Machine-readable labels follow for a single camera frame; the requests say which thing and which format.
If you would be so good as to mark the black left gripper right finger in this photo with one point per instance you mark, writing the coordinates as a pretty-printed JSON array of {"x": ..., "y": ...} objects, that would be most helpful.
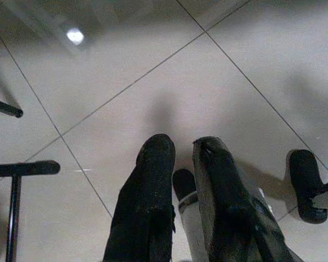
[{"x": 229, "y": 213}]

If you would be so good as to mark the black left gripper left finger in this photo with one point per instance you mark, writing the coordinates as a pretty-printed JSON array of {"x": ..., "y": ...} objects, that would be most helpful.
[{"x": 145, "y": 204}]

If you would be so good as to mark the robot left leg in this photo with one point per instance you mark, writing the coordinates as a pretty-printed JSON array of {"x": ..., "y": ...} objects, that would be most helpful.
[{"x": 183, "y": 181}]

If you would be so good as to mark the black clothes rack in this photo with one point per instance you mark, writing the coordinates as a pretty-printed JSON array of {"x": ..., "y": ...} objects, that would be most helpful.
[{"x": 30, "y": 167}]

